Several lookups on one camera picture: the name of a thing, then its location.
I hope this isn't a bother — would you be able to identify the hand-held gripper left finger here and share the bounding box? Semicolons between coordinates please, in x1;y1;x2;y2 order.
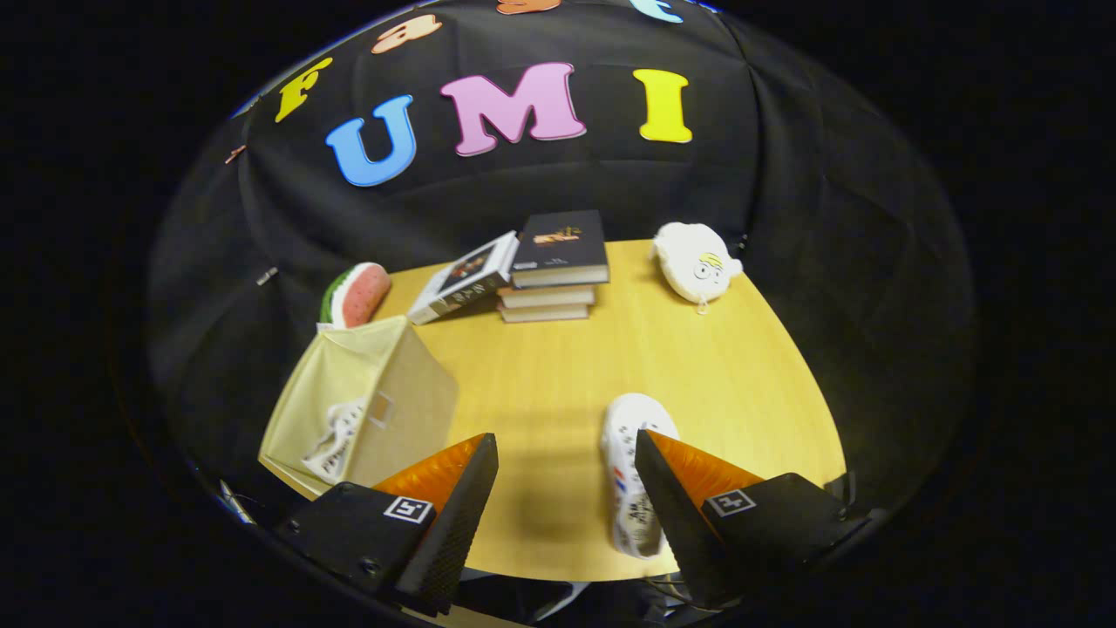
277;433;500;616

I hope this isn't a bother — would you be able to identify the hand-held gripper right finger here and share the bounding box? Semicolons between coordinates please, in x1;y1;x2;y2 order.
634;428;873;607

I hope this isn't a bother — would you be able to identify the white canvas shoe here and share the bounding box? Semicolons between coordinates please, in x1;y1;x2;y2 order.
600;392;681;559
301;397;367;485

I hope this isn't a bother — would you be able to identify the cream fabric storage box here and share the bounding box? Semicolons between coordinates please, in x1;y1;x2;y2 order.
258;315;459;489

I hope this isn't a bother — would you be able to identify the thin book with brown cover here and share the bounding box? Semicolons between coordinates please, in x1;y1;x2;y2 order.
499;303;590;324

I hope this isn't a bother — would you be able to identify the white cover portrait book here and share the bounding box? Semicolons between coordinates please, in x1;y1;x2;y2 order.
407;230;521;326

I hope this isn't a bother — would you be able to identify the thick book with brown cover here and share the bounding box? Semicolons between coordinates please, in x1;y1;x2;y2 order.
499;283;597;309

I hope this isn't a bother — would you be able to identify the watermelon slice plush toy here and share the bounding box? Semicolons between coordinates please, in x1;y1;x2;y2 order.
318;262;392;330

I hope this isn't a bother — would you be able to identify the white round plush toy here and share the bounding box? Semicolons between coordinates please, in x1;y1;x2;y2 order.
652;222;744;315

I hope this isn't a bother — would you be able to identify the black cover book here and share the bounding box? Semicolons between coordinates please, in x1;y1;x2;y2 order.
510;209;610;289

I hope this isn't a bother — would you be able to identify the black backdrop cloth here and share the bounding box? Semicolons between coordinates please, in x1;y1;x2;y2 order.
144;0;977;542

